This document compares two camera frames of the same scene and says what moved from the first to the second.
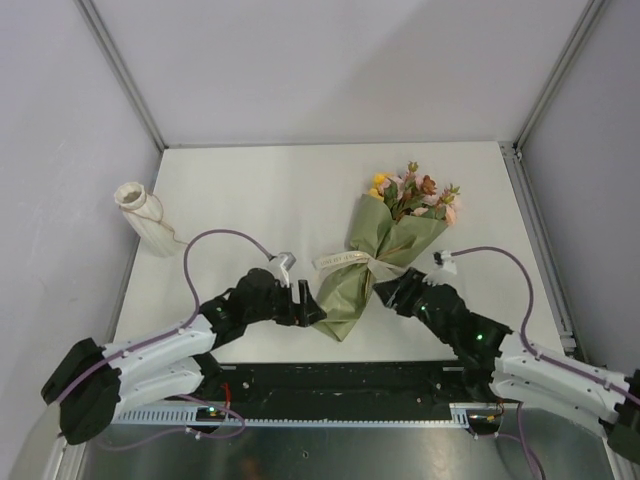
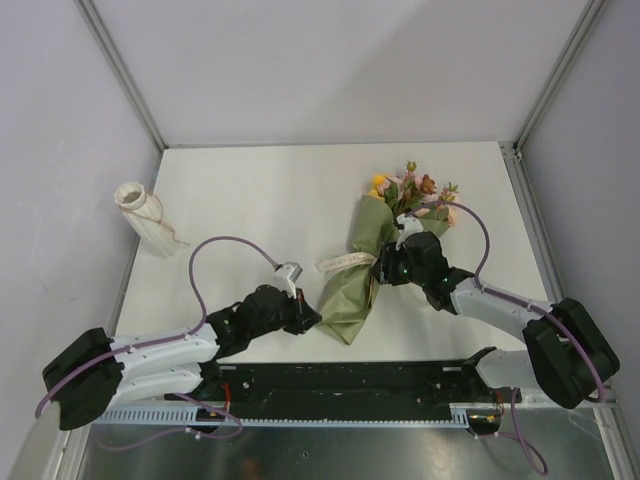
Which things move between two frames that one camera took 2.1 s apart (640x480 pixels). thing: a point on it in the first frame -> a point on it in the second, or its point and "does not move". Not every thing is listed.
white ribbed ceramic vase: x=145 y=215 does not move
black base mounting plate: x=330 y=390 does not move
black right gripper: x=400 y=291 -> x=385 y=266
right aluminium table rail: x=571 y=339 does not move
